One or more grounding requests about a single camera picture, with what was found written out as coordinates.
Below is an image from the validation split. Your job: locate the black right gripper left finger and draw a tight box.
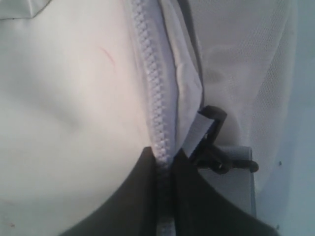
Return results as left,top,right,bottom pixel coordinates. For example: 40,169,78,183
63,147,158,236

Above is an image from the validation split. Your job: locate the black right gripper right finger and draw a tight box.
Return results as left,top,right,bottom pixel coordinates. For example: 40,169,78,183
172,149,279,236

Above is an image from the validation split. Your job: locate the white fabric backpack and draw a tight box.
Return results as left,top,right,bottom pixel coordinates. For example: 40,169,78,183
0,0,297,236

